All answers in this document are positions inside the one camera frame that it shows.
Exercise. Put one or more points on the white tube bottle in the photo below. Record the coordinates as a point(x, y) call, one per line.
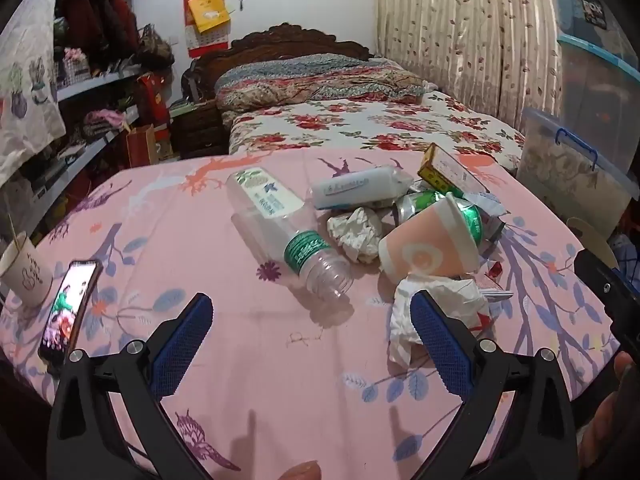
point(355, 187)

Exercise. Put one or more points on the dark red clothes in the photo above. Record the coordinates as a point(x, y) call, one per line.
point(95, 20)

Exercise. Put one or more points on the patterned quilt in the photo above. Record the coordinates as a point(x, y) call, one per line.
point(310, 80)

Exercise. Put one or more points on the white tissue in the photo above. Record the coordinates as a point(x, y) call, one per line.
point(355, 235)

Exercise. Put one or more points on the pink printed tablecloth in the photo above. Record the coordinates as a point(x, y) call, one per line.
point(225, 285)

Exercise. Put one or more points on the blue clothes pile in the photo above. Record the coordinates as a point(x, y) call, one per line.
point(627, 257)

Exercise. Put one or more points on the person's left hand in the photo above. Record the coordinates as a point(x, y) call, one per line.
point(300, 471)

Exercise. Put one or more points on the clear storage box dark label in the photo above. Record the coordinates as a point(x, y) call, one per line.
point(575, 5)

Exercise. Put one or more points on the person's right hand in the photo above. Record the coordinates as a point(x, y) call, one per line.
point(607, 410)

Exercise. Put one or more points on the black smartphone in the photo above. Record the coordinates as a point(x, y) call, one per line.
point(65, 310)

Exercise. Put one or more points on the beige leaf print curtain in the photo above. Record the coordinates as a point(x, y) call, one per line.
point(460, 35)

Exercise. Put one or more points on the beige round bin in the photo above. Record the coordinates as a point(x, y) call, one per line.
point(592, 240)

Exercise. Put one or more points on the thin wooden stick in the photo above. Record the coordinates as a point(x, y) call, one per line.
point(12, 230)

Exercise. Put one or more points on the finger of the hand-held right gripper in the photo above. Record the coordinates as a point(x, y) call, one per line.
point(607, 290)

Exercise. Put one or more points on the grey metal shelf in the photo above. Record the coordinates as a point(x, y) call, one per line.
point(95, 82)

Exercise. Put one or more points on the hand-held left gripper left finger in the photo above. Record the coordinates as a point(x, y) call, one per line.
point(182, 345)

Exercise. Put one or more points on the red gift bag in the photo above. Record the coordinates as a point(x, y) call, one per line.
point(142, 145)

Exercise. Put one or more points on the clear plastic bottle green label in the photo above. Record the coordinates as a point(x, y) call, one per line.
point(300, 252)

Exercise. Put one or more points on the pink cloth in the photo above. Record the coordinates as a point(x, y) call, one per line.
point(102, 120)

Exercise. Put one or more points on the pink paper cup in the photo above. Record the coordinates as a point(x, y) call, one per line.
point(425, 255)

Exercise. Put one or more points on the clear storage box turquoise lid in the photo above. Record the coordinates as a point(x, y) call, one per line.
point(600, 95)

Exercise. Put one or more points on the yellow and white box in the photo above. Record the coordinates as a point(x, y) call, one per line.
point(440, 167)

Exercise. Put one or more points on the white cup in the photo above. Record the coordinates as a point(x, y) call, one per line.
point(25, 272)

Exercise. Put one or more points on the brown handbag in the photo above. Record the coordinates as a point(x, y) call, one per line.
point(155, 45)

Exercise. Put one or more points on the carved wooden headboard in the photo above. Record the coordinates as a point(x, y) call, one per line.
point(280, 40)

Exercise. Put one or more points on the floral bed sheet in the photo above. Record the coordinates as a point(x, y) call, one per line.
point(360, 125)

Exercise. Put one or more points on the white wrapper red print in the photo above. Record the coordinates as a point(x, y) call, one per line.
point(450, 292)

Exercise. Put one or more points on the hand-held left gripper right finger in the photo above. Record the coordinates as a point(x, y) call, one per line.
point(440, 345)

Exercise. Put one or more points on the red and yellow wall calendar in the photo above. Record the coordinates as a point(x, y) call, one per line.
point(207, 15)

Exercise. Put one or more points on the dark wooden nightstand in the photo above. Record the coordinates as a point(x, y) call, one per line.
point(200, 130)

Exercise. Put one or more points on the white plant print cloth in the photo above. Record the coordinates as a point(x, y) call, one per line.
point(30, 85)

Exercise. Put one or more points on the plastic-wrapped white tissue pack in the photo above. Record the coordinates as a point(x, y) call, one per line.
point(265, 190)

